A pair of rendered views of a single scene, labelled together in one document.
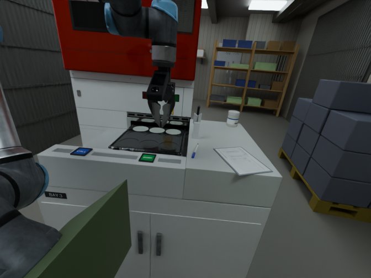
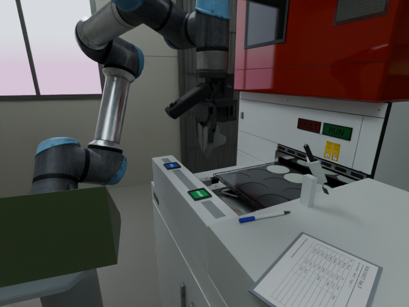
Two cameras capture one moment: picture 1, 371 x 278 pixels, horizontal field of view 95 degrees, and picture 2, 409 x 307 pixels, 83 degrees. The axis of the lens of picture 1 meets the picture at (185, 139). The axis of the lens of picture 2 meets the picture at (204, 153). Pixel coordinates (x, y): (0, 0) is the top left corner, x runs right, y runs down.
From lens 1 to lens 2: 0.52 m
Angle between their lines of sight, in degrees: 59
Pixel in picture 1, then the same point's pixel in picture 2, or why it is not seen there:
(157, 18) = (193, 21)
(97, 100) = (254, 125)
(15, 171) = (97, 156)
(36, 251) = not seen: hidden behind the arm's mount
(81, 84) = (245, 105)
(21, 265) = not seen: hidden behind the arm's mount
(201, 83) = not seen: outside the picture
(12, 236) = (50, 185)
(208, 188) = (227, 281)
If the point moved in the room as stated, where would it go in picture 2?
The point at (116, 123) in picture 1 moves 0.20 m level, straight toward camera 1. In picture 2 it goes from (265, 156) to (247, 165)
